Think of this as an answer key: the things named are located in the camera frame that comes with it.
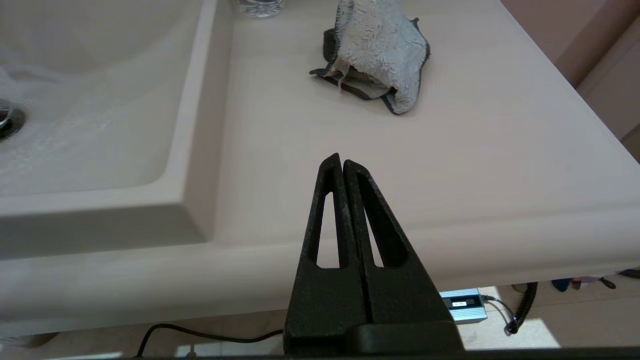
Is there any clear bottle with grey cap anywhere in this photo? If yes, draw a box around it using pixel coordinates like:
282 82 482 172
235 0 286 19

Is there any thick black hose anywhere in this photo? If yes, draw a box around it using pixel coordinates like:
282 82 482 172
504 282 538 336

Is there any white ceramic sink basin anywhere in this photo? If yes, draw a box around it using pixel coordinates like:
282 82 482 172
0 0 640 336

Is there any grey fluffy cleaning cloth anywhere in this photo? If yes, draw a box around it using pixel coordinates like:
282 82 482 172
309 0 431 116

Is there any thin black floor cable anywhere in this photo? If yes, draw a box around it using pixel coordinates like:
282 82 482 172
135 323 286 358

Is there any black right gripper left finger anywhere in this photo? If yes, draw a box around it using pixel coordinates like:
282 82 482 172
283 153 373 356

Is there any silver blue power box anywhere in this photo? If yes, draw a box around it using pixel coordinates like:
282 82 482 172
439 288 488 325

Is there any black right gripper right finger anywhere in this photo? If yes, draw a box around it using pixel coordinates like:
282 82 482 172
343 160 455 325

